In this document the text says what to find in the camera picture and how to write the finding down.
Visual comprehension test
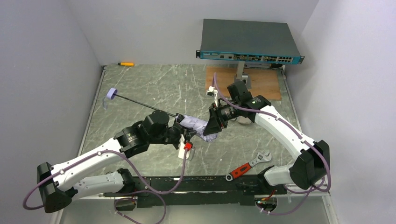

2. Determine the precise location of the pink umbrella case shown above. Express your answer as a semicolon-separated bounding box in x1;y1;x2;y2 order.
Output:
236;116;252;125

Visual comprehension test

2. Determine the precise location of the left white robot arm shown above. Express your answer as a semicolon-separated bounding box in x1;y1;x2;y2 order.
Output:
37;110;197;213

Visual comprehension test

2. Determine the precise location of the lilac umbrella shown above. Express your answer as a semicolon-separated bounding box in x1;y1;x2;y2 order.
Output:
102;87;218;142

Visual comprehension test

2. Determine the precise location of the wooden base board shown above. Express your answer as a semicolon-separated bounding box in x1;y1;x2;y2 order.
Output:
205;67;282;100

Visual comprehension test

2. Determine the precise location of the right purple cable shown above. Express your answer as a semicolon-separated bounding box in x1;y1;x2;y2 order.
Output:
212;72;332;216

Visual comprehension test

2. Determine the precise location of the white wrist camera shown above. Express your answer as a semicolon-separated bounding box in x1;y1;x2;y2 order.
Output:
178;135;195;161
206;86;218;98

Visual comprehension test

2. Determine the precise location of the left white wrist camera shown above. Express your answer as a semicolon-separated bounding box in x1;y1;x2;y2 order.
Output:
178;135;195;161

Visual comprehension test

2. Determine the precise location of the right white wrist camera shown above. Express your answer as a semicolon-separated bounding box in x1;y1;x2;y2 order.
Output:
206;86;218;98

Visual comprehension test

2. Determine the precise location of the black yellow tool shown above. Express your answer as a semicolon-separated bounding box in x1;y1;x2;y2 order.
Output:
269;63;283;69

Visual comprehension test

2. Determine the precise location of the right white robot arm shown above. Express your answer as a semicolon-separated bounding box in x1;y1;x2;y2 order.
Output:
203;81;330;190

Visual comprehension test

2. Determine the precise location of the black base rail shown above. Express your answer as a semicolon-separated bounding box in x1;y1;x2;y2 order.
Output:
103;175;287;208

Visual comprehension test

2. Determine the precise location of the network switch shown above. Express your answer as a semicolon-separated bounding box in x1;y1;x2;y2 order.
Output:
196;19;304;88

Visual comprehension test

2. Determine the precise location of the yellow handled screwdriver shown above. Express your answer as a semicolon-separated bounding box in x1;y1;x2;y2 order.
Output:
117;62;134;67

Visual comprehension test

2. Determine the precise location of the red handled adjustable wrench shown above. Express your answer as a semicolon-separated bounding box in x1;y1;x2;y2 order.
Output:
225;152;272;182

